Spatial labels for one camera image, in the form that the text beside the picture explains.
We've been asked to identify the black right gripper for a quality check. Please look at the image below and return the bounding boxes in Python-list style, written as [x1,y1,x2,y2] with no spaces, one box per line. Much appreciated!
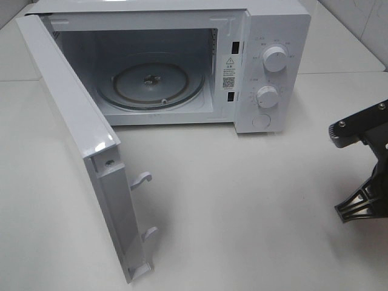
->
[335,123,387,222]

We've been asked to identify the round white door button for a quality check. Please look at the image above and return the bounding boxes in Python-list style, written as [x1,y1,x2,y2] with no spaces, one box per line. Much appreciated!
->
[252,114,271,129]

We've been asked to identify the white timer knob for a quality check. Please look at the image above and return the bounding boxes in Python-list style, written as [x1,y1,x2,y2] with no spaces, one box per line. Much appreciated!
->
[256,85,279,109]

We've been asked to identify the white microwave door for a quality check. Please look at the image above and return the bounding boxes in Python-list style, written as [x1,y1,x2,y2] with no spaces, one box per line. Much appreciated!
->
[16,15,158,283]

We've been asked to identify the upper white power knob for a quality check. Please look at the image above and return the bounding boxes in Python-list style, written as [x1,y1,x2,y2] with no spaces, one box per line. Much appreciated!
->
[263,45,287,73]

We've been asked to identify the white microwave oven body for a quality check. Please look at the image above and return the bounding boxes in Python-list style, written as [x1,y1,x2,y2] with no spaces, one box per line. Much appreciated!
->
[23,1,311,133]

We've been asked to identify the glass microwave turntable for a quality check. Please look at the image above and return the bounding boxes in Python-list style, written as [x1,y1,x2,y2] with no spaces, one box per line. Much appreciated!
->
[98,62,205,111]

